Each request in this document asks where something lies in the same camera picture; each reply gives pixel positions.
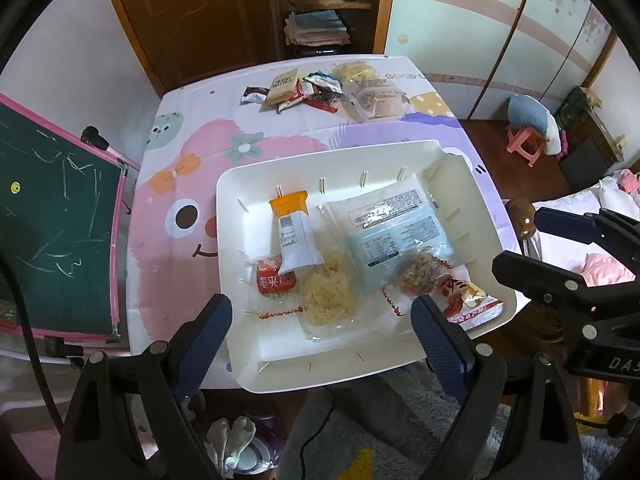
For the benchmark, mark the pink blanket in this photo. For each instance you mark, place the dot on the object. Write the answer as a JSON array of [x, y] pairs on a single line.
[[600, 265]]

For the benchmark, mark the dark wooden nightstand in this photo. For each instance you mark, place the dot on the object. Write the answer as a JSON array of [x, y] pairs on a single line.
[[585, 165]]

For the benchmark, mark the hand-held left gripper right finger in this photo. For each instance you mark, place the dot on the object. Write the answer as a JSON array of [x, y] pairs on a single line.
[[440, 350]]

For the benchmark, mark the orange white stick packet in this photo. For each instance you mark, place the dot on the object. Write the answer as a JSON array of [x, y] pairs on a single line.
[[295, 240]]

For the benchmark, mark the grey fleece cloth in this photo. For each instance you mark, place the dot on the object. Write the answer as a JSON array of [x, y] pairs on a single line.
[[400, 435]]

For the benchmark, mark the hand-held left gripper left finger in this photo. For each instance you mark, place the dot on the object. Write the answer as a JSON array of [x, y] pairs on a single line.
[[197, 350]]

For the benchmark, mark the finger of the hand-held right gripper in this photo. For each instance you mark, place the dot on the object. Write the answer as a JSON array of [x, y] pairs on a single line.
[[560, 222], [540, 285]]

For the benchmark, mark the pink plastic stool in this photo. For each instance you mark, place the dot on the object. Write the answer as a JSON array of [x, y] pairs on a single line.
[[520, 140]]

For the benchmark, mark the brown wooden bedpost knob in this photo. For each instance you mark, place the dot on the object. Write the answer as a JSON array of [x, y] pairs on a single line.
[[520, 217]]

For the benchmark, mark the small red white packet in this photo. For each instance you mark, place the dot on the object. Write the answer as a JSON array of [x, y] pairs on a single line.
[[297, 97]]

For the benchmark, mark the wooden shelf unit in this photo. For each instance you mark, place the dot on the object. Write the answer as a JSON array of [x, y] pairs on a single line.
[[385, 0]]

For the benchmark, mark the white plastic tray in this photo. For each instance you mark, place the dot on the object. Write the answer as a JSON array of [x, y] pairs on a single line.
[[260, 200]]

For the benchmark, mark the red white snack bag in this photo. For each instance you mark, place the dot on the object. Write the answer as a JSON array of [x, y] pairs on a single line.
[[467, 305]]

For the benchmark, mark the yellow crisp noodle packet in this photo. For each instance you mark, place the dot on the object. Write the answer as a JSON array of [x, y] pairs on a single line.
[[327, 295], [357, 72]]

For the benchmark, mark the stack of folded cloths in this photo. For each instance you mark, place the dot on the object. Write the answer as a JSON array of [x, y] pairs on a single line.
[[315, 27]]

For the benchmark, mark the light blue clear packet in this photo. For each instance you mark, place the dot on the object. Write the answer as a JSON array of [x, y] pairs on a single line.
[[395, 230]]

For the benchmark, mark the dark brown snack packet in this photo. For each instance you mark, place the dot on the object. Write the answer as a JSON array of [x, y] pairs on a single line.
[[255, 94]]

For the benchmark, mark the small red snack packet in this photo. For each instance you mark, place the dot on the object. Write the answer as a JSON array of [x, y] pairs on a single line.
[[272, 282]]

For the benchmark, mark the white plush toy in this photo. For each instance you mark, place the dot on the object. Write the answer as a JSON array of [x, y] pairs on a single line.
[[552, 135]]

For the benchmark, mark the floral sliding wardrobe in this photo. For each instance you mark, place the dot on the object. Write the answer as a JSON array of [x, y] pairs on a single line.
[[450, 25]]

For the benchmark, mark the white sock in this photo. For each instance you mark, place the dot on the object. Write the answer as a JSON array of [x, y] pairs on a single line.
[[241, 435], [220, 440]]

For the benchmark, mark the brown wooden door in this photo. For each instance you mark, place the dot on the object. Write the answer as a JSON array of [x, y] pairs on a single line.
[[190, 20]]

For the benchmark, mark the blue cushion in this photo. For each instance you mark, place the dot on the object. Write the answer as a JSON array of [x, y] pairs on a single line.
[[525, 110]]

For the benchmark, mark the black easel clamp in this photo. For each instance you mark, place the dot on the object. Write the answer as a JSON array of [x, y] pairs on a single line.
[[95, 136]]

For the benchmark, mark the purple round bin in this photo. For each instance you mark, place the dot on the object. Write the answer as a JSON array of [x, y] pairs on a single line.
[[267, 435]]

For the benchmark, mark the beige snack packet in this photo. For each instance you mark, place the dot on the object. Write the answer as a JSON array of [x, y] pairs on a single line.
[[282, 85]]

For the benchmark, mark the clear wrapped bread packet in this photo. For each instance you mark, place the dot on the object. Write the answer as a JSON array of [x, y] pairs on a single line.
[[377, 100]]

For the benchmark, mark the green chalkboard with pink frame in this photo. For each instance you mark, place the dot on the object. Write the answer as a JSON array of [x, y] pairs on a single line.
[[50, 200]]

